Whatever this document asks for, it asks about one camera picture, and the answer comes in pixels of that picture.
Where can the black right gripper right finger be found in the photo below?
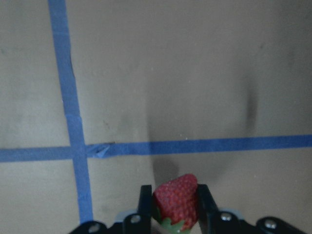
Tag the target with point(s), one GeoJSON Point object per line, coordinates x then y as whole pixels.
{"type": "Point", "coordinates": [213, 220]}

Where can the red strawberry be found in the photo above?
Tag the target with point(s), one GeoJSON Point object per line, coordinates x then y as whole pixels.
{"type": "Point", "coordinates": [176, 204]}

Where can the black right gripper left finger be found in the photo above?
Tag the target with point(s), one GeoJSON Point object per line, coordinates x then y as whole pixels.
{"type": "Point", "coordinates": [138, 222]}

